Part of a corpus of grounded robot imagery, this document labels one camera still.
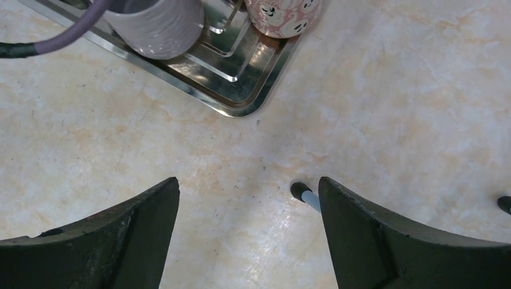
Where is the pink ghost mug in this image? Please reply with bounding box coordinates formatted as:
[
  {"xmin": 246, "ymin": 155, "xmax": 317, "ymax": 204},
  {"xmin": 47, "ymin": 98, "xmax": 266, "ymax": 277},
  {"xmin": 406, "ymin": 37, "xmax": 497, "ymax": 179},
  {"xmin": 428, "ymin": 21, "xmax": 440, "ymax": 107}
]
[{"xmin": 244, "ymin": 0, "xmax": 322, "ymax": 39}]

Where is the blue perforated stand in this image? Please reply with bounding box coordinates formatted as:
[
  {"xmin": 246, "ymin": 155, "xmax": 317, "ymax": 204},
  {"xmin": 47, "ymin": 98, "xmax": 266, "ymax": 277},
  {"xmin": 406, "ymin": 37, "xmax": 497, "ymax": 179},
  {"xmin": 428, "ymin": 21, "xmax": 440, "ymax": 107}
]
[{"xmin": 290, "ymin": 182, "xmax": 510, "ymax": 215}]

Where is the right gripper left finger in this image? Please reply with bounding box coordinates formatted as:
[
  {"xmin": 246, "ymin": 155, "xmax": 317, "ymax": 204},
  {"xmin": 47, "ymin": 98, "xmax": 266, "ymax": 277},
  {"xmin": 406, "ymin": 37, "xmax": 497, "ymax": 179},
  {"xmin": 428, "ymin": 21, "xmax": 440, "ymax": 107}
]
[{"xmin": 1, "ymin": 177, "xmax": 180, "ymax": 288}]

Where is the lilac ribbed mug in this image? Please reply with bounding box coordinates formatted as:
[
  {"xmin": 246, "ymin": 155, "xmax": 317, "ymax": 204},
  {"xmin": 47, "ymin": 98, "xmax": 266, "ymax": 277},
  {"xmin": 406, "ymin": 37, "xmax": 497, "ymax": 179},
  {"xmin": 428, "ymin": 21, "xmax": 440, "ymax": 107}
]
[{"xmin": 103, "ymin": 0, "xmax": 205, "ymax": 60}]

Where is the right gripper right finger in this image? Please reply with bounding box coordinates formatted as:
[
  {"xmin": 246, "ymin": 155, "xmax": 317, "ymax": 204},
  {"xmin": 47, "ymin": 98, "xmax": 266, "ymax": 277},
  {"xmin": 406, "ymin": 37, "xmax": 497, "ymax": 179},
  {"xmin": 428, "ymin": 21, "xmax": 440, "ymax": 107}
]
[{"xmin": 318, "ymin": 177, "xmax": 510, "ymax": 288}]

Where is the silver metal tray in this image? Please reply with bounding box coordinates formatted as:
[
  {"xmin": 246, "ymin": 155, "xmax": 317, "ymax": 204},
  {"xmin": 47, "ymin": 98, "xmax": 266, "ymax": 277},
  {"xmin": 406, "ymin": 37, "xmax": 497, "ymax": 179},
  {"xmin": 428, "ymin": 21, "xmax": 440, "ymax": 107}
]
[{"xmin": 17, "ymin": 0, "xmax": 304, "ymax": 119}]

